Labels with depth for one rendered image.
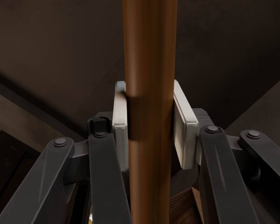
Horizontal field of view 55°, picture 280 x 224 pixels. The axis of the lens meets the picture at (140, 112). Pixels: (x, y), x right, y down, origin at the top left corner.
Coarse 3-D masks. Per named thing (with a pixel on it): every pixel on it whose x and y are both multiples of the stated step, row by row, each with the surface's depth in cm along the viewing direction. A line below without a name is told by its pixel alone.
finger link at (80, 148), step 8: (104, 112) 17; (112, 112) 17; (80, 144) 13; (80, 152) 13; (88, 152) 13; (72, 160) 12; (80, 160) 13; (88, 160) 13; (72, 168) 13; (80, 168) 13; (88, 168) 13; (64, 176) 13; (72, 176) 13; (80, 176) 13; (88, 176) 13; (64, 184) 13
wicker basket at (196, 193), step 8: (184, 192) 211; (192, 192) 204; (184, 200) 215; (200, 200) 214; (184, 208) 218; (192, 208) 215; (200, 208) 192; (176, 216) 222; (184, 216) 218; (192, 216) 210; (200, 216) 183
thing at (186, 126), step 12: (180, 96) 17; (180, 108) 15; (180, 120) 15; (192, 120) 14; (180, 132) 15; (192, 132) 14; (180, 144) 15; (192, 144) 14; (180, 156) 15; (192, 156) 14; (192, 168) 15
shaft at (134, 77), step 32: (128, 0) 14; (160, 0) 13; (128, 32) 14; (160, 32) 14; (128, 64) 15; (160, 64) 15; (128, 96) 16; (160, 96) 16; (128, 128) 17; (160, 128) 17; (160, 160) 18; (160, 192) 19
